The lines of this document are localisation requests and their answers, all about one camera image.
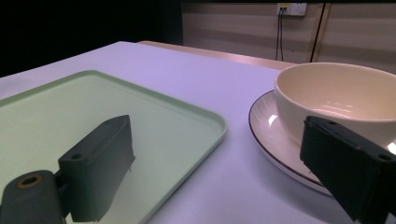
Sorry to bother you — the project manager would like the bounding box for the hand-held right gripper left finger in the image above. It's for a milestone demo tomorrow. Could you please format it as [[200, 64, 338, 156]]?
[[57, 114, 136, 224]]

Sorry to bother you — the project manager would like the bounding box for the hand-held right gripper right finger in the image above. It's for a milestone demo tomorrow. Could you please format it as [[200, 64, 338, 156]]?
[[299, 115, 396, 224]]

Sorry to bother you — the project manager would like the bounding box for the cream ceramic bowl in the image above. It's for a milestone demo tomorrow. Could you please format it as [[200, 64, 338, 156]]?
[[274, 62, 396, 149]]

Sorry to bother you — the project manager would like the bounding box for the white plate with dark rim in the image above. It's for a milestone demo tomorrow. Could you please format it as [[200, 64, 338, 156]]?
[[247, 89, 396, 197]]

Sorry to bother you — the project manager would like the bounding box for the light green plastic tray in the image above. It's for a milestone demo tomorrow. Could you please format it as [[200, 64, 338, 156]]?
[[0, 70, 228, 224]]

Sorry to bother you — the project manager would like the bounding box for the black cable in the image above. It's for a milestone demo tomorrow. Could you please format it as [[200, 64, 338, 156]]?
[[309, 3, 328, 63], [279, 8, 286, 63], [275, 8, 282, 62]]

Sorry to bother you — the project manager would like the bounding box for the white wall socket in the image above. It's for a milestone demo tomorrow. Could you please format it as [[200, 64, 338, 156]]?
[[276, 3, 308, 17]]

